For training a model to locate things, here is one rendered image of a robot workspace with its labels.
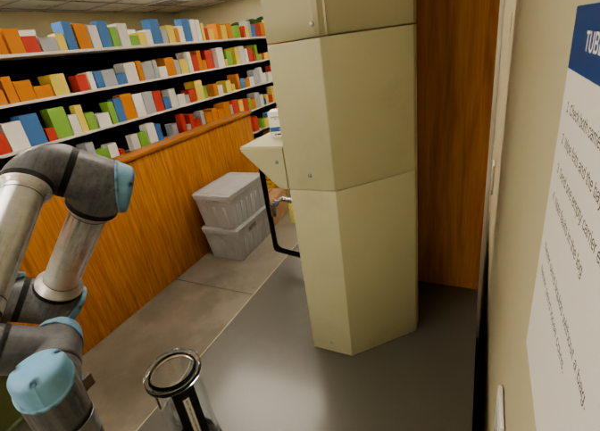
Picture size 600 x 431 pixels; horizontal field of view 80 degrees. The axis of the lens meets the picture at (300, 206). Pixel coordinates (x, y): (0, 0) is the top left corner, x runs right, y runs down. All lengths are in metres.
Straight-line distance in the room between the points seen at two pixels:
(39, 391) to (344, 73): 0.69
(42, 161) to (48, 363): 0.42
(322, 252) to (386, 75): 0.41
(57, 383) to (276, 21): 0.68
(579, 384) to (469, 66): 0.88
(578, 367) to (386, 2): 0.67
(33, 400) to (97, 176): 0.46
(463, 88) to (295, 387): 0.86
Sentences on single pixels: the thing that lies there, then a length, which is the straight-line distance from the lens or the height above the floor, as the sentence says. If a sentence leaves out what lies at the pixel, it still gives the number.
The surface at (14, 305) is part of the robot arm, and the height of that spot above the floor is 1.20.
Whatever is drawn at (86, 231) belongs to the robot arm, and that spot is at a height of 1.37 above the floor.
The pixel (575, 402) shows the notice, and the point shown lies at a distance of 0.24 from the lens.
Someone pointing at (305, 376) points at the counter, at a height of 0.94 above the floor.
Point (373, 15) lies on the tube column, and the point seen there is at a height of 1.73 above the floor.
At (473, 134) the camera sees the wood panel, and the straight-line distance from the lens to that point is 1.06.
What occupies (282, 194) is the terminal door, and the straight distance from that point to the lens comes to 1.26.
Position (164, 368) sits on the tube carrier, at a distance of 0.85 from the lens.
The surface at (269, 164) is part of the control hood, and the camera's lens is 0.82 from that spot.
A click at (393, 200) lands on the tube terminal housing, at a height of 1.35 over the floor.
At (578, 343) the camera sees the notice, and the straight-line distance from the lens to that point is 0.23.
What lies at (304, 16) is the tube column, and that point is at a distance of 0.73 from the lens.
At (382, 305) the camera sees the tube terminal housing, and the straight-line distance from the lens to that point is 0.98.
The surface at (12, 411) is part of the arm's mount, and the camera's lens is 1.24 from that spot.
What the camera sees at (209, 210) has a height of 0.51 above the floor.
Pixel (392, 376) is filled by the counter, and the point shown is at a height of 0.94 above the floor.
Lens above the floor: 1.70
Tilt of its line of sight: 23 degrees down
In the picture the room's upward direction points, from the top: 8 degrees counter-clockwise
